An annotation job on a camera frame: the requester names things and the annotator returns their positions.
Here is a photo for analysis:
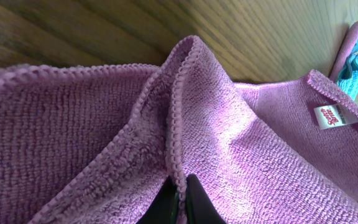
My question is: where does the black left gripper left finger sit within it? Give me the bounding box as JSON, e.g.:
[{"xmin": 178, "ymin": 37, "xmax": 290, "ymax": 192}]
[{"xmin": 137, "ymin": 176, "xmax": 178, "ymax": 224}]

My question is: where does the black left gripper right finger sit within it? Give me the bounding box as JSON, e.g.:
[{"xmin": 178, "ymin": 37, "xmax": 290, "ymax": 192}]
[{"xmin": 185, "ymin": 174, "xmax": 226, "ymax": 224}]

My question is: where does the purple microfiber cloth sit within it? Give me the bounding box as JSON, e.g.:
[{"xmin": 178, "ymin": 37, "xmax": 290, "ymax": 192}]
[{"xmin": 0, "ymin": 35, "xmax": 358, "ymax": 223}]

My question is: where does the blue microfiber cloth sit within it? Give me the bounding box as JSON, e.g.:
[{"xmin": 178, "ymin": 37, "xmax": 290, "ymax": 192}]
[{"xmin": 336, "ymin": 41, "xmax": 358, "ymax": 100}]

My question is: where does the flat purple cloth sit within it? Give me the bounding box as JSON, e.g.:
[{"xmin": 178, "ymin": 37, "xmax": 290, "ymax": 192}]
[{"xmin": 329, "ymin": 21, "xmax": 358, "ymax": 82}]

